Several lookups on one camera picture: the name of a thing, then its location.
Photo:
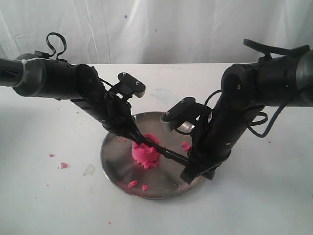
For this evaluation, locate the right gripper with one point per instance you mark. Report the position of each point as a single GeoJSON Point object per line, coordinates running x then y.
{"type": "Point", "coordinates": [213, 140]}

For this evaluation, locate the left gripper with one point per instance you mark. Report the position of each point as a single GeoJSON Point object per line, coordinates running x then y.
{"type": "Point", "coordinates": [113, 113]}

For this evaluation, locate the black knife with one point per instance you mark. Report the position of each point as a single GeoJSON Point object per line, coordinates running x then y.
{"type": "Point", "coordinates": [167, 153]}

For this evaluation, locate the pink dough lump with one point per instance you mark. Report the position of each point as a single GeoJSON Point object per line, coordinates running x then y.
{"type": "Point", "coordinates": [144, 155]}

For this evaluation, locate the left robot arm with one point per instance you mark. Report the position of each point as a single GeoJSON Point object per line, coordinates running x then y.
{"type": "Point", "coordinates": [81, 85]}

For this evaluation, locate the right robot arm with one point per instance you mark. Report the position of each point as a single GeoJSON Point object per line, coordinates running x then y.
{"type": "Point", "coordinates": [281, 78]}

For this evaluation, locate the pink crumb cluster right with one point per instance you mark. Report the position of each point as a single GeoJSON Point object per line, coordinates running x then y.
{"type": "Point", "coordinates": [185, 146]}

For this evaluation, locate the round steel plate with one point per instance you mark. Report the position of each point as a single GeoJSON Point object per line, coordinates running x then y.
{"type": "Point", "coordinates": [163, 181]}

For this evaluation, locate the pink crumb front left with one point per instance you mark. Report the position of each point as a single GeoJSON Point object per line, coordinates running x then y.
{"type": "Point", "coordinates": [132, 184]}

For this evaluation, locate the clear tape scrap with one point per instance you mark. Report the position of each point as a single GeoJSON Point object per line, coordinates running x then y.
{"type": "Point", "coordinates": [90, 170]}

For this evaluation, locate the pink crumb front small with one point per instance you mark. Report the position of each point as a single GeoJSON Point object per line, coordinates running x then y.
{"type": "Point", "coordinates": [144, 187]}

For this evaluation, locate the white curtain backdrop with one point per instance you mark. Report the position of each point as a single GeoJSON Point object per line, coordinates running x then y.
{"type": "Point", "coordinates": [154, 31]}

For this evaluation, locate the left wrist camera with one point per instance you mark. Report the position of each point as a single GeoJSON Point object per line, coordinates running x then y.
{"type": "Point", "coordinates": [127, 87]}

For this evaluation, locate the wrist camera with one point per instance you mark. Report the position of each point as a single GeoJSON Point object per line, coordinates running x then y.
{"type": "Point", "coordinates": [187, 110]}
{"type": "Point", "coordinates": [127, 87]}

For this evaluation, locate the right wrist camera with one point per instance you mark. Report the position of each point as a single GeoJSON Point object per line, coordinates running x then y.
{"type": "Point", "coordinates": [187, 110]}

